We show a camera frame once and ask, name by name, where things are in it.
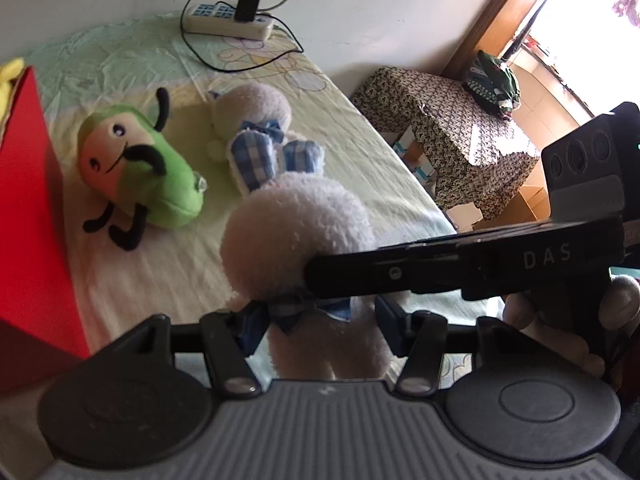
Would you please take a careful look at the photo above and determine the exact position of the white power strip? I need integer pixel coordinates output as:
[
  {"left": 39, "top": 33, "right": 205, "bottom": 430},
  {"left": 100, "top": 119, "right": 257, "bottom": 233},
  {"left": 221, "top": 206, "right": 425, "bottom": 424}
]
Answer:
[{"left": 183, "top": 3, "right": 274, "bottom": 41}]

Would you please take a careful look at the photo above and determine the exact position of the person right hand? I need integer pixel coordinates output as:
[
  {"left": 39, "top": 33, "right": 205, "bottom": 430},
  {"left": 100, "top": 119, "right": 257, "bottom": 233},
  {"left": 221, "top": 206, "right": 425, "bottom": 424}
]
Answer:
[{"left": 502, "top": 275, "right": 639, "bottom": 378}]

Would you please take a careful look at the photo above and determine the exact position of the white blue cardboard box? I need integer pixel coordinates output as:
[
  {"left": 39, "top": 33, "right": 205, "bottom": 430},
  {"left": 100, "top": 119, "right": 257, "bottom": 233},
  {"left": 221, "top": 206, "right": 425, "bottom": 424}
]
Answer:
[{"left": 393, "top": 126, "right": 437, "bottom": 196}]

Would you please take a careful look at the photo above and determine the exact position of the green pear plush toy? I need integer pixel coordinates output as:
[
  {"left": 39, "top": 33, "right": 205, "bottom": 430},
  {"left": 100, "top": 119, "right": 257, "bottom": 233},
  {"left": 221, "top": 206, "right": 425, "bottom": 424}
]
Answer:
[{"left": 77, "top": 88, "right": 207, "bottom": 252}]

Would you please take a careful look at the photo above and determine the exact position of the green yellow cartoon bedsheet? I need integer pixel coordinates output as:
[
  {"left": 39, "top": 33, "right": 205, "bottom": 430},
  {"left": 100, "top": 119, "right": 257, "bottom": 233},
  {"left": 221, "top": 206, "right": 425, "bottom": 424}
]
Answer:
[{"left": 22, "top": 12, "right": 507, "bottom": 391}]

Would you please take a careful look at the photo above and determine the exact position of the large white bunny plush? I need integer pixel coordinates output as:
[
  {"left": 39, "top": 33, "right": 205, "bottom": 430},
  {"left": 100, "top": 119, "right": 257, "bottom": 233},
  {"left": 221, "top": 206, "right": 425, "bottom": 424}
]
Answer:
[{"left": 219, "top": 171, "right": 436, "bottom": 380}]

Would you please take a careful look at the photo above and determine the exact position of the yellow tiger plush toy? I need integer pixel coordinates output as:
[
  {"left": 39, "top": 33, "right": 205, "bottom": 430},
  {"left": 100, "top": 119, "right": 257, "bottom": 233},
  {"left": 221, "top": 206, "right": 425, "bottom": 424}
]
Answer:
[{"left": 0, "top": 58, "right": 25, "bottom": 122}]

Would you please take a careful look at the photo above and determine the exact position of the black charger cable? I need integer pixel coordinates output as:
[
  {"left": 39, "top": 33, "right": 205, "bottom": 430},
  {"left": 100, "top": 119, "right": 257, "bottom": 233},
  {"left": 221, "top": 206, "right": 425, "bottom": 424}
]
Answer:
[{"left": 179, "top": 0, "right": 305, "bottom": 74}]

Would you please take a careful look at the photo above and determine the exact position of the green bag on stool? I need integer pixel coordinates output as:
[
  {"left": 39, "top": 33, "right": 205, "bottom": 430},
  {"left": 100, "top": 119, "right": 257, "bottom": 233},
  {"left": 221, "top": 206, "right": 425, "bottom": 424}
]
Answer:
[{"left": 463, "top": 50, "right": 521, "bottom": 122}]

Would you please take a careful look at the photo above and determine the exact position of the patterned cloth covered stool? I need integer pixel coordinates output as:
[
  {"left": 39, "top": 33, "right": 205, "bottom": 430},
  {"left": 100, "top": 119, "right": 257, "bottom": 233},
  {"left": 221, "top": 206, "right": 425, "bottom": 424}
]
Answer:
[{"left": 352, "top": 67, "right": 540, "bottom": 220}]

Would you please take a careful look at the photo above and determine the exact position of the red cardboard box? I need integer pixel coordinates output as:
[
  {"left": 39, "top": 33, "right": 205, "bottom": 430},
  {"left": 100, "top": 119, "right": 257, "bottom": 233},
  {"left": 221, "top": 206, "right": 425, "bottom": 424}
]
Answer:
[{"left": 1, "top": 67, "right": 90, "bottom": 391}]

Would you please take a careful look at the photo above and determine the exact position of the small white bunny plush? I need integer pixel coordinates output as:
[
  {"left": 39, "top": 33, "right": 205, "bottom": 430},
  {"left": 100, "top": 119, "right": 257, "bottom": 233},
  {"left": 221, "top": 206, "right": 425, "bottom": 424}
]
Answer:
[{"left": 207, "top": 82, "right": 326, "bottom": 195}]

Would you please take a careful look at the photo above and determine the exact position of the black charger adapter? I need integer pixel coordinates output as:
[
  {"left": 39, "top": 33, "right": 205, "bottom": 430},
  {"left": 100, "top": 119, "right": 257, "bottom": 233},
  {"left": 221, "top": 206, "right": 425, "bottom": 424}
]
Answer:
[{"left": 234, "top": 0, "right": 260, "bottom": 23}]

